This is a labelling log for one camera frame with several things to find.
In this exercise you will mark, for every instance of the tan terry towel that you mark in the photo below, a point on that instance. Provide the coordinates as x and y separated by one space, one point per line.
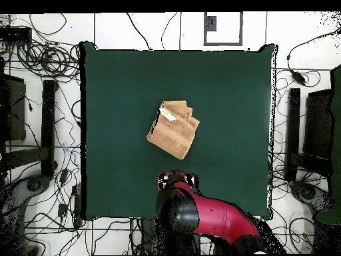
173 136

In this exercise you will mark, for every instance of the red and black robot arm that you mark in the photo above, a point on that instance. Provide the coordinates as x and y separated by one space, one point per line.
226 218

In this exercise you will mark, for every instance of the long black power strip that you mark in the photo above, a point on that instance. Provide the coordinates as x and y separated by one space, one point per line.
77 202

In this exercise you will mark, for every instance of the small black plug adapter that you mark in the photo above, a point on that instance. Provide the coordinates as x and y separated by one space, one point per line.
64 176
62 210

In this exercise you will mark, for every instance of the dark green table cloth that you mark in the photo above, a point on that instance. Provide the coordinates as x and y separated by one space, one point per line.
112 80

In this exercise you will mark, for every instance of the dark wheeled chair base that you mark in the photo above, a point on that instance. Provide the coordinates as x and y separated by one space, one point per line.
317 197
18 194

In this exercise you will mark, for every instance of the dark grey square patch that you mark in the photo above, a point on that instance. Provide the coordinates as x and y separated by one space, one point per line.
211 23

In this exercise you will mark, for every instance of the black box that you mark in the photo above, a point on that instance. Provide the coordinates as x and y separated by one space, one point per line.
318 125
14 112

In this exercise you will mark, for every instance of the black power adapter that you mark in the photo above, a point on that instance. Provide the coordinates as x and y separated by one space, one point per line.
298 78

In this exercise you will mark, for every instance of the grey square floor frame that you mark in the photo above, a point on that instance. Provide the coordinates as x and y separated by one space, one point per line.
223 43

